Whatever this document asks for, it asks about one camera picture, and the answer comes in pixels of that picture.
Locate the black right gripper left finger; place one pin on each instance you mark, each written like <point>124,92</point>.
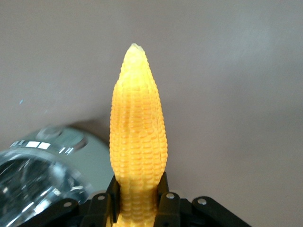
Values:
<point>101,208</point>

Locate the grey electric cooking pot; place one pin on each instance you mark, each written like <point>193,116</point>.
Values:
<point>94,153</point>

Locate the yellow corn cob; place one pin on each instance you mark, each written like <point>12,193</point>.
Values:
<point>137,130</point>

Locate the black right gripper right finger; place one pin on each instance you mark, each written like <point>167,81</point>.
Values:
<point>169,208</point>

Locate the brown table mat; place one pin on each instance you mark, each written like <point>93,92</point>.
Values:
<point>213,71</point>

